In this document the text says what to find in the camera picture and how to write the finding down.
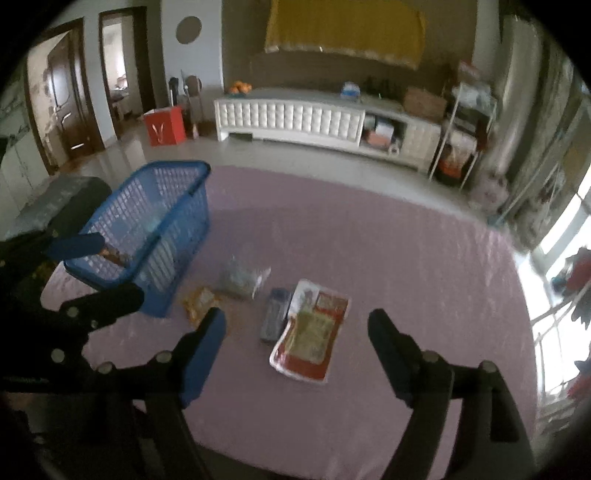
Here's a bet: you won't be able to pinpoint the yellow hanging cloth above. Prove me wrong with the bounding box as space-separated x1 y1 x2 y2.
264 0 426 70

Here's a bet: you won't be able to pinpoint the brown cardboard box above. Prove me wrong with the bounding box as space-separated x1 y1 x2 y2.
403 88 448 121

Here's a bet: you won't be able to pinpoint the slim dark blue snack packet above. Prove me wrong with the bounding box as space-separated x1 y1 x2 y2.
259 287 293 344

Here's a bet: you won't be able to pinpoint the blue plastic basket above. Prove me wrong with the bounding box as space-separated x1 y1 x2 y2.
64 160 212 319

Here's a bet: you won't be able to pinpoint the hanging clothes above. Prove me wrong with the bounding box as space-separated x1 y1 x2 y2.
549 247 591 324

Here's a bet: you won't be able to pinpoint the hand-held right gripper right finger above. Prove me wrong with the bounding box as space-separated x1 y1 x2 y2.
367 308 539 480

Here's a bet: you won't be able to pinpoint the silver tower air conditioner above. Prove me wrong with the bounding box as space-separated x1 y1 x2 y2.
485 18 541 185

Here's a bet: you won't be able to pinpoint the pink printed bag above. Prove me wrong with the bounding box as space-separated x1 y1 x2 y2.
472 168 509 213

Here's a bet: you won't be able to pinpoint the large red white snack packet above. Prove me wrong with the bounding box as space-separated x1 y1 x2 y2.
269 278 350 384

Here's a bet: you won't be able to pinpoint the clear pale green snack packet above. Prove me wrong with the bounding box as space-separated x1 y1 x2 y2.
217 256 272 302

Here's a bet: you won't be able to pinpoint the white tufted media cabinet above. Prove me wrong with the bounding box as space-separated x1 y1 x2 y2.
213 88 443 172

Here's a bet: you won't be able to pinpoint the white cupboard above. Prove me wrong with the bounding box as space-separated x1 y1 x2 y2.
0 124 47 208

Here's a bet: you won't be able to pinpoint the white shelf rack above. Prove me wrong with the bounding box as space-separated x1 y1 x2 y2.
429 74 497 190

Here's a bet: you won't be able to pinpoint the orange snack packet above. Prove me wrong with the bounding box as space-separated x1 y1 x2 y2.
182 286 222 326

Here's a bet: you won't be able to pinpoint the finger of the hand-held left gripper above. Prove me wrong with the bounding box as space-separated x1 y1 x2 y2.
28 282 146 370
0 233 106 283

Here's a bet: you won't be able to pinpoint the round brown wall disc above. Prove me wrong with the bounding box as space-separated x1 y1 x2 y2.
177 15 203 44

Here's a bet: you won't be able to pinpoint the grey patterned curtain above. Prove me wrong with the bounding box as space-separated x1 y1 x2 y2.
508 37 583 250

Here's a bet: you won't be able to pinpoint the dark red yellow snack packet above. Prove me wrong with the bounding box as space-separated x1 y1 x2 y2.
99 248 131 267

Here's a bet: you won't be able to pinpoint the grey patterned chair cover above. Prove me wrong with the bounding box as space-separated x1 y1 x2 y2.
11 178 93 232

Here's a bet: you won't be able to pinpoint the dark wooden door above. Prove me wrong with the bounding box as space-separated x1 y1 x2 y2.
25 18 105 174

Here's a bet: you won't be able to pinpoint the red gift box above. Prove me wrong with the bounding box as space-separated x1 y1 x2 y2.
143 106 187 147

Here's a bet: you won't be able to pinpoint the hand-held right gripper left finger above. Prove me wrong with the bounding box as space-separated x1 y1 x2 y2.
92 307 228 480

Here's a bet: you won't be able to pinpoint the red black box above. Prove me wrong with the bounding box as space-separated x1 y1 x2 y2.
436 157 467 183

